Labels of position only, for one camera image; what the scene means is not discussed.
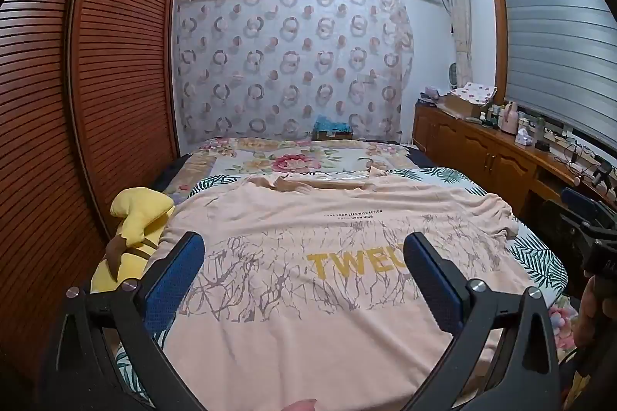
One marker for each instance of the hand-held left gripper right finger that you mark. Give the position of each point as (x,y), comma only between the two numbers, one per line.
(431,285)

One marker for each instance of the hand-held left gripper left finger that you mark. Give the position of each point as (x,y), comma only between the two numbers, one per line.
(176,285)

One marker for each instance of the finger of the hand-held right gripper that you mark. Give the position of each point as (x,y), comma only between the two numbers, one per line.
(581,201)

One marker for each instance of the peach printed t-shirt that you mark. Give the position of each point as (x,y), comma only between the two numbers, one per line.
(299,343)

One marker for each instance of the person's right hand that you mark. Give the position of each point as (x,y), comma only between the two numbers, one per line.
(595,324)

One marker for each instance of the white power strip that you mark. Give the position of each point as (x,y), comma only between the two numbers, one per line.
(573,157)

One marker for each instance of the green leaf print sheet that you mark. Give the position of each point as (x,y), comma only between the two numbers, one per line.
(535,261)

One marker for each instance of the tissue pack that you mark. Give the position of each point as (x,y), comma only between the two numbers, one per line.
(524,138)

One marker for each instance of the yellow plush toy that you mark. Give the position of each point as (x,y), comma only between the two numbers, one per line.
(140,208)

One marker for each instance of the pink kettle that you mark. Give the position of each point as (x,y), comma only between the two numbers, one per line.
(510,119)

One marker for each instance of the wooden cabinet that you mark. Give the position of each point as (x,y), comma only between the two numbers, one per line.
(482,155)

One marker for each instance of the group of small bottles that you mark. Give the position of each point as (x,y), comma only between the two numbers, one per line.
(492,114)

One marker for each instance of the navy bed sheet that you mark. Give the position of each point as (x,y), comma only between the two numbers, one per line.
(422,155)

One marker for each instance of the large cardboard box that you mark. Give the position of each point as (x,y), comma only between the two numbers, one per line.
(458,106)

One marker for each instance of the grey window blind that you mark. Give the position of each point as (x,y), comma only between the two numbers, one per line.
(554,44)

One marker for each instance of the floral blanket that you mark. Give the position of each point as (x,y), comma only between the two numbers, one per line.
(289,162)

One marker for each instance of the small white fan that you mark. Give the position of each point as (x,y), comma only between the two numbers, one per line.
(455,75)

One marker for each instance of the small cardboard box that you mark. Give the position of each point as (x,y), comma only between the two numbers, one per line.
(332,136)

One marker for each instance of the beige window curtain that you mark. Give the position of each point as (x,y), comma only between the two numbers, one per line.
(460,30)

